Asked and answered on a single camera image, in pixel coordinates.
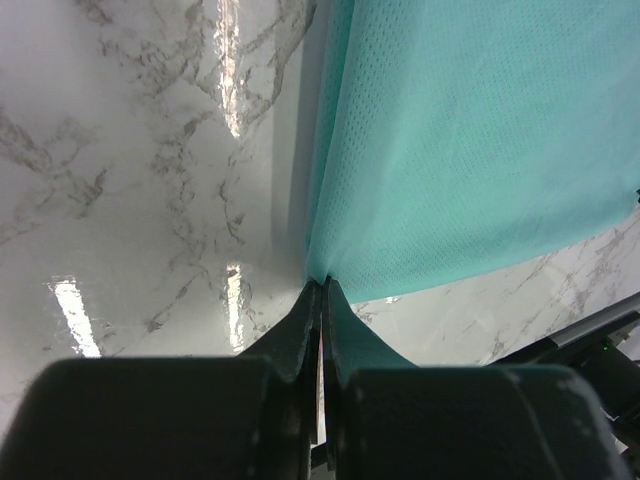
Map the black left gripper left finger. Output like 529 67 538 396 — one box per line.
242 281 321 479

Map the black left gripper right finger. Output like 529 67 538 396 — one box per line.
321 277 416 479

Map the teal t shirt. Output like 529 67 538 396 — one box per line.
305 1 639 303

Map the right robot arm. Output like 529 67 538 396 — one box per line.
500 293 639 468

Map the aluminium rail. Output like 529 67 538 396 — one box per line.
549 310 639 349

